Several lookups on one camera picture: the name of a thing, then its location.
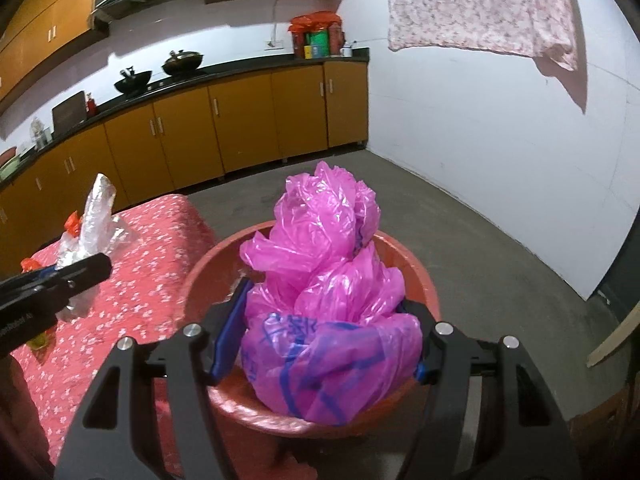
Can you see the clear plastic bag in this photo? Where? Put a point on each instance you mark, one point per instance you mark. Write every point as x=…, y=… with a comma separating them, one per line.
x=97, y=220

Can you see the pink plastic bag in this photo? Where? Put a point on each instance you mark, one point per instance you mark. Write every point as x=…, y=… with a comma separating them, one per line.
x=320, y=270

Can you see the wall socket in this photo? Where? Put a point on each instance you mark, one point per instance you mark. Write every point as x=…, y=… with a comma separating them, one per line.
x=274, y=44

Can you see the dark cutting board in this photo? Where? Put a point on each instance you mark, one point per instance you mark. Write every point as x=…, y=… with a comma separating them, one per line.
x=69, y=112

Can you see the hanging pink floral sheet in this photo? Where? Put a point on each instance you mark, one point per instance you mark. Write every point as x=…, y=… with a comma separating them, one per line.
x=475, y=5

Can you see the wooden chair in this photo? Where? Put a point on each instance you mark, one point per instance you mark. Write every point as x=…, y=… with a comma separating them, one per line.
x=605, y=420

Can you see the wooden plank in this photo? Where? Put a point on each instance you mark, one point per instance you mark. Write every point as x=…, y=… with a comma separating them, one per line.
x=615, y=340

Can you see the black kitchen countertop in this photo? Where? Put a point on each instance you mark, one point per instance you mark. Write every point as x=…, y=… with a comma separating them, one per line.
x=250, y=67

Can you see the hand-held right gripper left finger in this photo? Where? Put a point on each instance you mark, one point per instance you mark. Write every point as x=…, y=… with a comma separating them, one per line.
x=230, y=330

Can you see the white mug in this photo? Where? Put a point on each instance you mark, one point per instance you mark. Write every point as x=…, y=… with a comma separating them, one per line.
x=347, y=51

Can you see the red bag on boxes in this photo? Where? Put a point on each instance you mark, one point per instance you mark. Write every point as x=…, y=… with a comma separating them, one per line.
x=315, y=21

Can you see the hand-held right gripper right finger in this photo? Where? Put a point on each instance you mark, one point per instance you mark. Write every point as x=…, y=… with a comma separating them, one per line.
x=430, y=355

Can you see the red bottle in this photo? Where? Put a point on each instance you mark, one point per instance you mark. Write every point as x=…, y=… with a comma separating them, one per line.
x=91, y=106

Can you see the black wok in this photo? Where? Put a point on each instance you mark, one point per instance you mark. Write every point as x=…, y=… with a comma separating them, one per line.
x=132, y=82

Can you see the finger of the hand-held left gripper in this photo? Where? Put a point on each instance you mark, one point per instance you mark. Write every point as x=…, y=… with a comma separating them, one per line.
x=85, y=270
x=35, y=275

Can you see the green box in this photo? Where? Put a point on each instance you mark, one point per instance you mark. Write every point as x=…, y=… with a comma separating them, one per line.
x=317, y=44

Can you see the black pot with lid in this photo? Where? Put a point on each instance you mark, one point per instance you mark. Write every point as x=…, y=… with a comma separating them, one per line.
x=182, y=63

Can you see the red plastic basket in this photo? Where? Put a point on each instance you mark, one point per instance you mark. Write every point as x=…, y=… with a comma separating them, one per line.
x=200, y=280

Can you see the wooden base cabinets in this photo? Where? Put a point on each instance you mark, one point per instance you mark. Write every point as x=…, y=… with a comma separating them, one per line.
x=240, y=120

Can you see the person's left forearm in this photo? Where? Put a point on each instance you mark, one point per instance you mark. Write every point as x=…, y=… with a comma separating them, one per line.
x=20, y=410

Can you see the pale green basin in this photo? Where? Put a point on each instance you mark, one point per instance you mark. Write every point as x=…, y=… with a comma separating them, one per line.
x=9, y=171

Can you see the red floral tablecloth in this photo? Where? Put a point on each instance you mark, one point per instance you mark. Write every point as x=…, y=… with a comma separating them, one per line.
x=140, y=270

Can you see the red basin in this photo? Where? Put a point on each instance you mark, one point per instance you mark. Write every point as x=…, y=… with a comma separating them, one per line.
x=7, y=156

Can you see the wooden wall cabinets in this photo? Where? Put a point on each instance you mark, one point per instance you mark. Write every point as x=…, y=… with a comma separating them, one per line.
x=40, y=35

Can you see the green plastic bag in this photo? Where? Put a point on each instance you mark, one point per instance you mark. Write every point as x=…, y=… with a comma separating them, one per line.
x=37, y=342

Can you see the red plastic bag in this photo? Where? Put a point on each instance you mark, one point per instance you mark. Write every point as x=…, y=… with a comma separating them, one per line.
x=72, y=225
x=30, y=263

